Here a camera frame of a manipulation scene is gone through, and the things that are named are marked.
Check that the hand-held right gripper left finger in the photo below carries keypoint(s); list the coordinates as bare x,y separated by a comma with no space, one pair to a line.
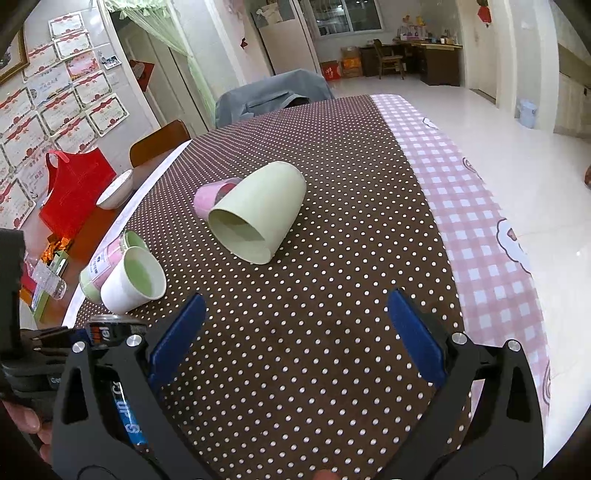
182,325

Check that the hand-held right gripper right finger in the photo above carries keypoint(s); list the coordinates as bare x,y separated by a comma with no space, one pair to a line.
415,332

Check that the pale green cup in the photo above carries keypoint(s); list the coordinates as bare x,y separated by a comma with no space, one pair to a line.
263,207

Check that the white cup with green inside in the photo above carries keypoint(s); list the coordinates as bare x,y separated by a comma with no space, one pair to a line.
122,281

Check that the green cup with pink label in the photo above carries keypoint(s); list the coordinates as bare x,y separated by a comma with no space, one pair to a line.
99,270

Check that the person's left hand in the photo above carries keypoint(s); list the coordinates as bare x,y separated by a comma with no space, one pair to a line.
30,422

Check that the clear plastic box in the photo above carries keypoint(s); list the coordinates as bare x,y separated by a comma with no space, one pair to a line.
46,279

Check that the brown polka dot tablecloth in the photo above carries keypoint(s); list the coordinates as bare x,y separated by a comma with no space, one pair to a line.
300,346

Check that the gold snack packet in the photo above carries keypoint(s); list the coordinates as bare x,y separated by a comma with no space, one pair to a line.
56,247

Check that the white table cover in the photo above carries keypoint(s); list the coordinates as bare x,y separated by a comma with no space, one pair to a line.
138,198

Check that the pink checked tablecloth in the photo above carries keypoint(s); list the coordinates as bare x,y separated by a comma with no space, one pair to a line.
461,194

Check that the white bowl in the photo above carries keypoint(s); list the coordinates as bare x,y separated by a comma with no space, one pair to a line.
115,189

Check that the red bag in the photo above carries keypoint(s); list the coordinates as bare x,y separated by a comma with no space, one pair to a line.
76,189

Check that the brown wooden chair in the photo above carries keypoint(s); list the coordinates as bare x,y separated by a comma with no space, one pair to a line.
157,141

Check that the grey covered chair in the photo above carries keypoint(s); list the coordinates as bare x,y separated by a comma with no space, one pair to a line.
263,99

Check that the pale blue bin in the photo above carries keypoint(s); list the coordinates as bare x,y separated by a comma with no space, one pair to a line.
527,113

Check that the dark wooden desk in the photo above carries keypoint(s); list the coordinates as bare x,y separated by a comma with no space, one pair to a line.
438,67

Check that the red cardboard box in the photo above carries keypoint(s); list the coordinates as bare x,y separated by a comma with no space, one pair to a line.
330,70

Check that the dark wooden chair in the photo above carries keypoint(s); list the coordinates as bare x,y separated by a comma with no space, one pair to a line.
385,57

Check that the brown cardboard box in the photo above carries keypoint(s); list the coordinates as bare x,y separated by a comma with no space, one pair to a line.
352,62

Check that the grey refrigerator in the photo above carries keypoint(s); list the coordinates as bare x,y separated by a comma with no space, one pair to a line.
286,46

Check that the gold framed picture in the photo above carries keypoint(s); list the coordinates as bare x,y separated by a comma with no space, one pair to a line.
11,57

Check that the window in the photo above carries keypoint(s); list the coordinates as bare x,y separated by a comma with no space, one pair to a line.
344,14

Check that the red hanging ornament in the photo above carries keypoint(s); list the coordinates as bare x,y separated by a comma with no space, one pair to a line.
485,9

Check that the wall of framed certificates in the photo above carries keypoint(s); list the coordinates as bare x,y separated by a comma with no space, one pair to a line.
60,106

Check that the red wall decoration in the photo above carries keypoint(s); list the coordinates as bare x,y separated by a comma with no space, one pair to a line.
143,74

